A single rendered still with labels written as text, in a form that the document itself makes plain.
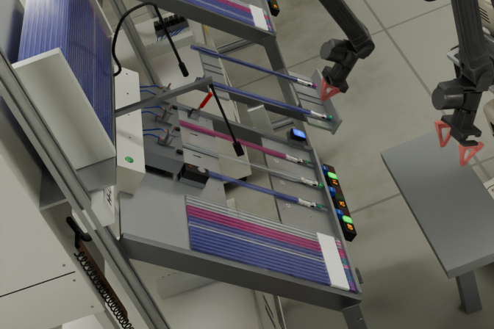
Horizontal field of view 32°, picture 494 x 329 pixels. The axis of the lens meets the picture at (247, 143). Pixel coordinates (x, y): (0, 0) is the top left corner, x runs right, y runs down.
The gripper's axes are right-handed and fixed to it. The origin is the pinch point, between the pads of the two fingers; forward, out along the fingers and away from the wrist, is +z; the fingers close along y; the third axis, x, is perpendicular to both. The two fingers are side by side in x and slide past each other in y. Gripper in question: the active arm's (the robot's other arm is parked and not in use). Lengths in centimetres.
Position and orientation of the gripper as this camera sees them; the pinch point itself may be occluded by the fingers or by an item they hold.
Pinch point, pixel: (323, 98)
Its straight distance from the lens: 282.7
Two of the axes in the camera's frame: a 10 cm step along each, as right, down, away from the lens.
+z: -4.3, 7.5, 4.9
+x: 8.9, 2.7, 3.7
